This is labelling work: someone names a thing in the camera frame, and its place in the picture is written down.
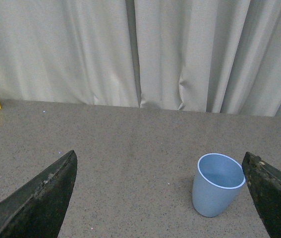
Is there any blue plastic cup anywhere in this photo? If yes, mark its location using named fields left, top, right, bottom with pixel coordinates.
left=192, top=153, right=245, bottom=218

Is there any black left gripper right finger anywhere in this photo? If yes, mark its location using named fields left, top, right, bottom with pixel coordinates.
left=242, top=152, right=281, bottom=238

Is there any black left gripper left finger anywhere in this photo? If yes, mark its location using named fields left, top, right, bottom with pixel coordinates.
left=0, top=150, right=77, bottom=238

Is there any grey curtain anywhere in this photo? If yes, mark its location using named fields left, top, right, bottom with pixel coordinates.
left=0, top=0, right=281, bottom=117

